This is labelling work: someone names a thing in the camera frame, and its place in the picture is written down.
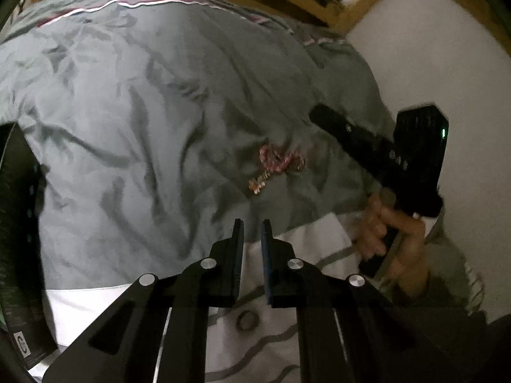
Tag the grey jersey with logo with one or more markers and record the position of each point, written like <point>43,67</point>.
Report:
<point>139,127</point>

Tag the person's right hand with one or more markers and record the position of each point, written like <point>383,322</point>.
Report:
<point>411,247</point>

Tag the person's right forearm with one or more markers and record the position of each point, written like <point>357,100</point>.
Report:
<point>447,263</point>

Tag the black rectangular box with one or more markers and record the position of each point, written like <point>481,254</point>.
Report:
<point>16,247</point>

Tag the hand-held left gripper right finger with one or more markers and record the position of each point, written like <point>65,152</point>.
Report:
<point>266,259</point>

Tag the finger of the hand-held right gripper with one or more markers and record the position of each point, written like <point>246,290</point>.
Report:
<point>351,135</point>

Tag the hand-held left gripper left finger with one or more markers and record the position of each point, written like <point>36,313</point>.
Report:
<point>238,259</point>

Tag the wooden bed frame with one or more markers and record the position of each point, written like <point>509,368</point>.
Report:
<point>359,12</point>

